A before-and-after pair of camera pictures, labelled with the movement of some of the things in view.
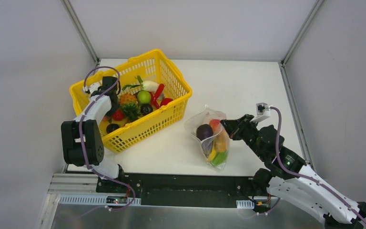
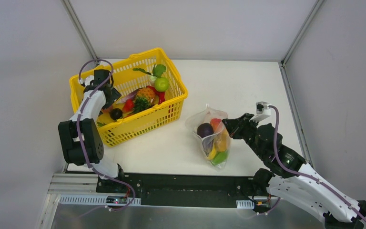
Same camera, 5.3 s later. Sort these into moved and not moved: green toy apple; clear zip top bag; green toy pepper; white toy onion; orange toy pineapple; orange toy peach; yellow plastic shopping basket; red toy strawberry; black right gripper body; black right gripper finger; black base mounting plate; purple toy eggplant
Moved: yellow plastic shopping basket; white toy onion; green toy apple; orange toy pineapple; red toy strawberry
Not moved: green toy pepper; black right gripper finger; clear zip top bag; orange toy peach; black base mounting plate; purple toy eggplant; black right gripper body
